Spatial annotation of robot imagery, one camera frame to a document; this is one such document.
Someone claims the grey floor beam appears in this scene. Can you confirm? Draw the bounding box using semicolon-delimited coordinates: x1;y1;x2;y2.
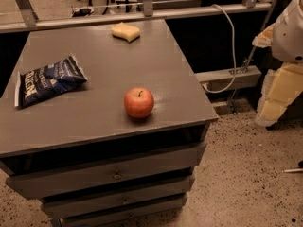
196;65;261;93

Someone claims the drawer knob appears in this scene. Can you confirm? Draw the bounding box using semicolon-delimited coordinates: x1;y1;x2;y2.
121;198;129;205
113;170;122;180

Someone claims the blue chip bag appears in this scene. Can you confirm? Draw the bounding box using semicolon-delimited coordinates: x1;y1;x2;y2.
14;55;88;108

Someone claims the yellow sponge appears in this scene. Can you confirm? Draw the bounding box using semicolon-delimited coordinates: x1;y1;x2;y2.
111;23;140;43

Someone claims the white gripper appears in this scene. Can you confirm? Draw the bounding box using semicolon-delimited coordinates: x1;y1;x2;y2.
252;0;303;127

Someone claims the white cable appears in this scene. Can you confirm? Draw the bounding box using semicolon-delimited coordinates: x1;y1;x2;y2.
202;3;238;95

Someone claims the middle drawer knob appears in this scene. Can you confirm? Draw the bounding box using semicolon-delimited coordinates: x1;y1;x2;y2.
121;198;129;205

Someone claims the grey metal rail frame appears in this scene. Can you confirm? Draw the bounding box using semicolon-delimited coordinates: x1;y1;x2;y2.
0;0;277;33

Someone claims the grey drawer cabinet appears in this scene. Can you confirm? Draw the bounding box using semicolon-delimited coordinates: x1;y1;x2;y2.
0;20;217;227

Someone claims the white rod on floor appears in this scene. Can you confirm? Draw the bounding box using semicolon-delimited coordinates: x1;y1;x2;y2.
282;168;303;173

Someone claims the red apple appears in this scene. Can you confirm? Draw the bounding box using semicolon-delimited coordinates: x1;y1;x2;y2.
124;87;154;119

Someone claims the top drawer knob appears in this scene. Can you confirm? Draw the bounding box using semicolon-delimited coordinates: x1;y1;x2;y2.
113;170;122;180

